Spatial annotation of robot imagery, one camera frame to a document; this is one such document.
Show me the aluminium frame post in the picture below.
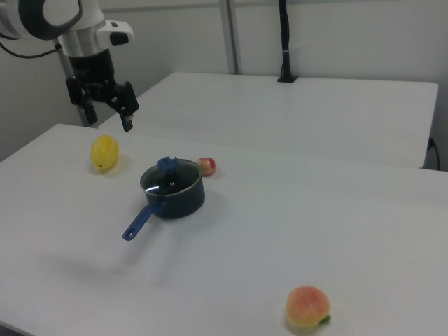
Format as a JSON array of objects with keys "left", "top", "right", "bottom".
[{"left": 58, "top": 41, "right": 99, "bottom": 129}]

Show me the grey metal wall post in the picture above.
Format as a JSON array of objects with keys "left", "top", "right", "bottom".
[{"left": 225, "top": 0, "right": 243, "bottom": 75}]

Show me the dark pot with blue handle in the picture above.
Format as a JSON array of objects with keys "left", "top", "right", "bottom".
[{"left": 122, "top": 159, "right": 207, "bottom": 242}]

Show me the red wax apple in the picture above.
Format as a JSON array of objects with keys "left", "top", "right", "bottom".
[{"left": 195, "top": 157, "right": 217, "bottom": 178}]

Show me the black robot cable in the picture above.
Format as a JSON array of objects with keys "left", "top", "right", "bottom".
[{"left": 0, "top": 38, "right": 62, "bottom": 59}]

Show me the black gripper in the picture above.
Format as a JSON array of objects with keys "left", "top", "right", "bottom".
[{"left": 66, "top": 49, "right": 140, "bottom": 132}]

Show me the yellow striped melon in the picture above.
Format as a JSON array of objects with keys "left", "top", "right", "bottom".
[{"left": 90, "top": 134, "right": 120, "bottom": 174}]

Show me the black pole with white band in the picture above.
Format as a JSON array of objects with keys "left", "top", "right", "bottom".
[{"left": 276, "top": 0, "right": 299, "bottom": 84}]

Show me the glass lid with blue knob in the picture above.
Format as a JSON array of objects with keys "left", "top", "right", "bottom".
[{"left": 140, "top": 155, "right": 204, "bottom": 197}]

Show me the orange yellow peach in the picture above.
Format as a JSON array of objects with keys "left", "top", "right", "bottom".
[{"left": 285, "top": 285, "right": 332, "bottom": 329}]

